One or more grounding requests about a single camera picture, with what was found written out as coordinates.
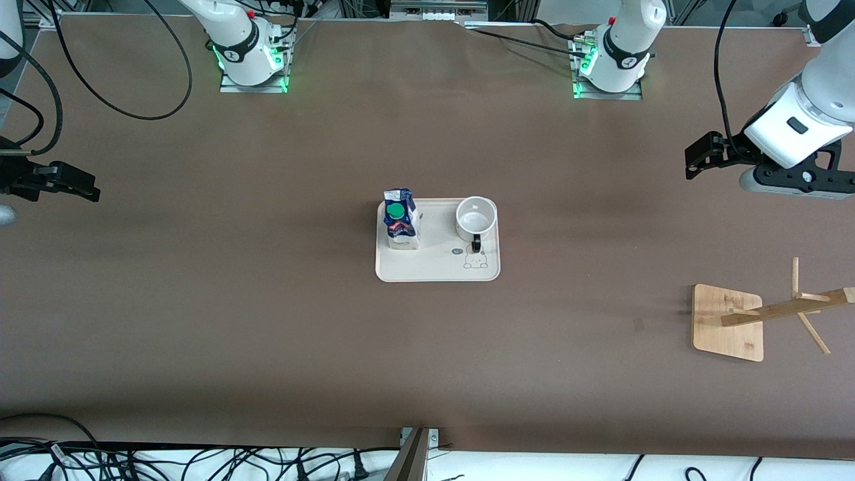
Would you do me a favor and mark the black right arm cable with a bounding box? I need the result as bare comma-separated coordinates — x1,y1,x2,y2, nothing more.
0,0,194,156

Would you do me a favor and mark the grey power strip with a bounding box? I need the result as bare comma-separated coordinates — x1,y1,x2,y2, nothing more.
389,0,490,21

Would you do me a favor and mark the grey metal camera pole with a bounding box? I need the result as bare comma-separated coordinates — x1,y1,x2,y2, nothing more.
384,426,442,481

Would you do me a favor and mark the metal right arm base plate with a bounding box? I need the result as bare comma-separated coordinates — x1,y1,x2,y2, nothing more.
218,27,291,95

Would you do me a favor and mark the black arched cable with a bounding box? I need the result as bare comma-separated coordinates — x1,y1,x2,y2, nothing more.
0,412,102,451

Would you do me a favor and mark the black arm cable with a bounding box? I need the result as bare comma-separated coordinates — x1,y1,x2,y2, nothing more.
0,0,194,156
714,0,743,152

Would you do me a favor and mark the wooden cup rack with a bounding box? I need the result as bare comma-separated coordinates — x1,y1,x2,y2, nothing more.
691,257,855,363

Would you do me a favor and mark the long black table cable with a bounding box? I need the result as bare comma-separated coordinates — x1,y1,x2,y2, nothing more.
464,27,583,57

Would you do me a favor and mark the white cup black handle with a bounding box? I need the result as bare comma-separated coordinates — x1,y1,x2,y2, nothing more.
455,195,499,254

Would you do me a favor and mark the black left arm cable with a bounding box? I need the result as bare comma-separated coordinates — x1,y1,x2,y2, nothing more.
714,0,743,152

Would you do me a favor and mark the short black table cable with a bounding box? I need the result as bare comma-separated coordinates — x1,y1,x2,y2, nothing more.
531,18,596,43

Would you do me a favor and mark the blue white milk carton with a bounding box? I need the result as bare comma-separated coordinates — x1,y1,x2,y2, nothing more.
382,188,422,252

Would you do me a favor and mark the cream rabbit print tray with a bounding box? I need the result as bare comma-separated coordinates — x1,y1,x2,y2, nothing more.
375,197,502,283

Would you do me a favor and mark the black cable bundle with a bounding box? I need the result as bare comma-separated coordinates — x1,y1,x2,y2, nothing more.
0,438,401,481

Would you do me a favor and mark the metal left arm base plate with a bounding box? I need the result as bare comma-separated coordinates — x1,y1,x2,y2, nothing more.
570,35,644,102

